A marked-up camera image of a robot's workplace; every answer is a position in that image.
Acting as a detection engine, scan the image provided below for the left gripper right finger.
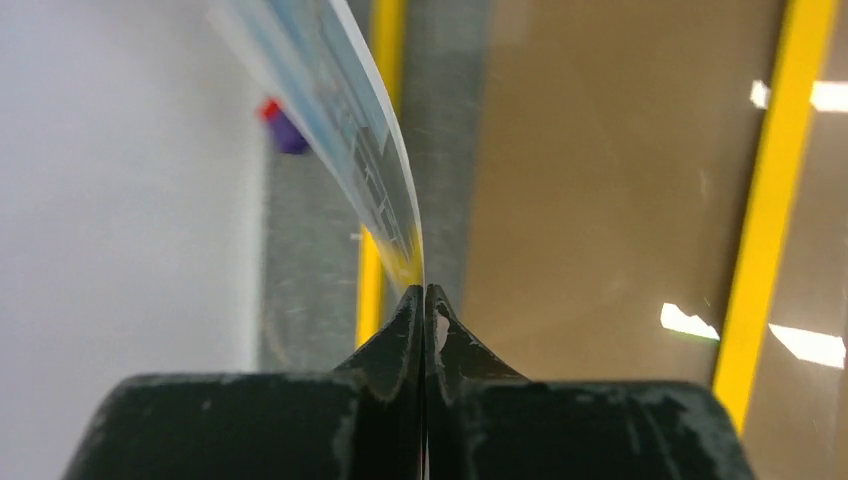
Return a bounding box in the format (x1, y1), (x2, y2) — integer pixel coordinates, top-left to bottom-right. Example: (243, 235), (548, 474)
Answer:
(425, 284), (754, 479)

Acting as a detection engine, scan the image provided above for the building and sky photo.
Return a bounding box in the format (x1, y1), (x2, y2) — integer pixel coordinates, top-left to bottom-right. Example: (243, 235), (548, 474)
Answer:
(210, 1), (424, 294)

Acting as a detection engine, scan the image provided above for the purple red toy brick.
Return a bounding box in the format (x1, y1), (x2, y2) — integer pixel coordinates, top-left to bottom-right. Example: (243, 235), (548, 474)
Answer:
(259, 97), (309, 155)

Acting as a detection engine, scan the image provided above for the yellow picture frame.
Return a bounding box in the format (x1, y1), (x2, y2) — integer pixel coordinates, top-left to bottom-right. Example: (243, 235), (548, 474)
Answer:
(371, 1), (847, 434)

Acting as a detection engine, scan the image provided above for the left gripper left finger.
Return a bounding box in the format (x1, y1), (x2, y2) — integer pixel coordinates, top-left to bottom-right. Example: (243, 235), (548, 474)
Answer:
(64, 286), (424, 479)

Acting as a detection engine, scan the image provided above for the brown frame backing board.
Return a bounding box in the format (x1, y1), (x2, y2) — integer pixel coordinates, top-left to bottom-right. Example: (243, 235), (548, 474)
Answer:
(460, 0), (848, 480)

